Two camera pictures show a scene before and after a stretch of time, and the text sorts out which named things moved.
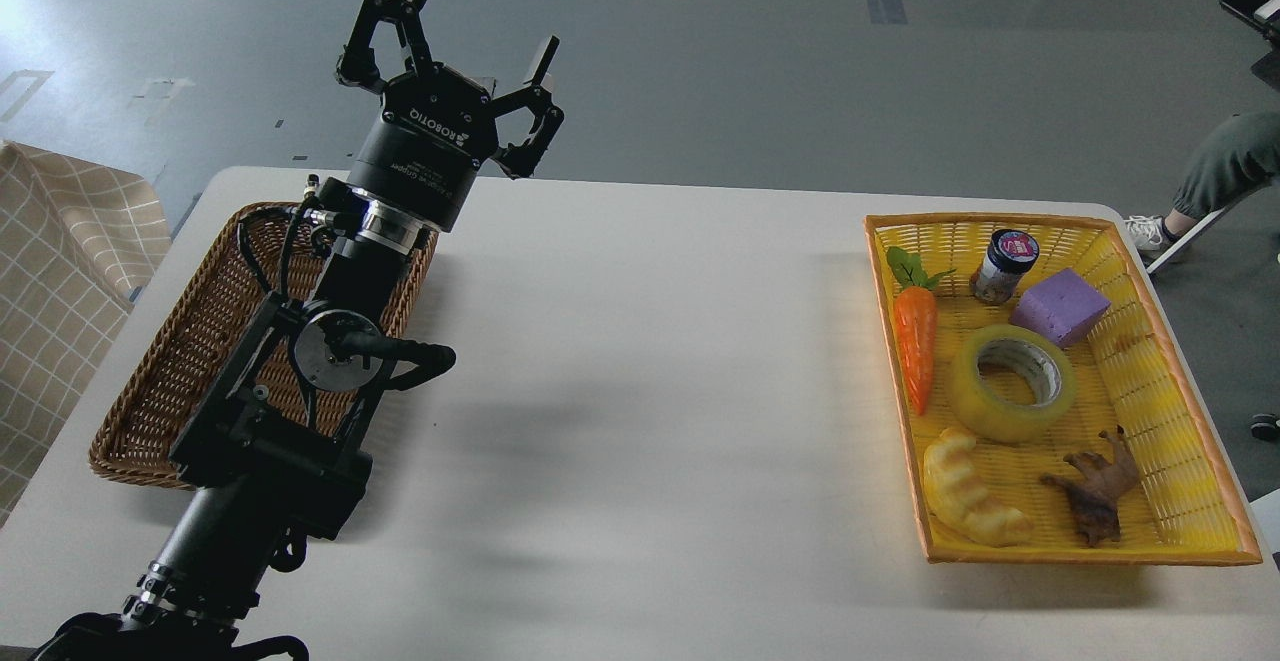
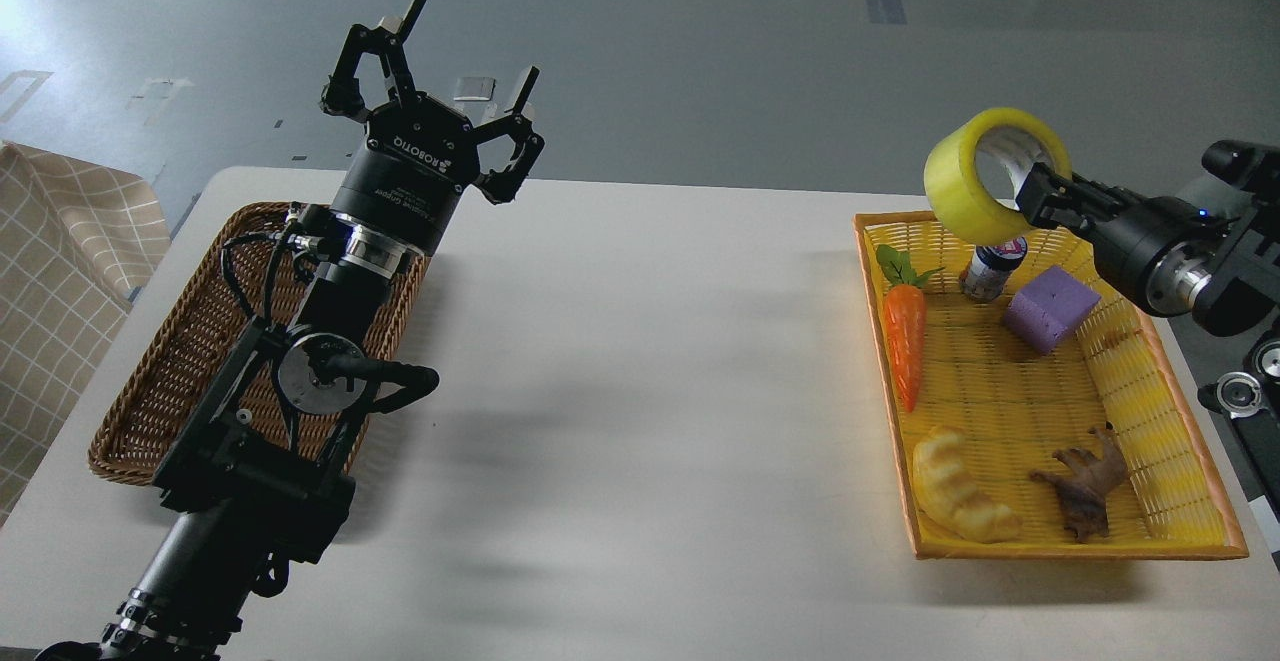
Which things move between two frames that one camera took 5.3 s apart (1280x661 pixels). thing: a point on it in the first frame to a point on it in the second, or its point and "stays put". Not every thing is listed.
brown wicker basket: x=264 y=248 stays put
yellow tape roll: x=992 y=419 to x=959 y=204
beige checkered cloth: x=79 y=244 stays put
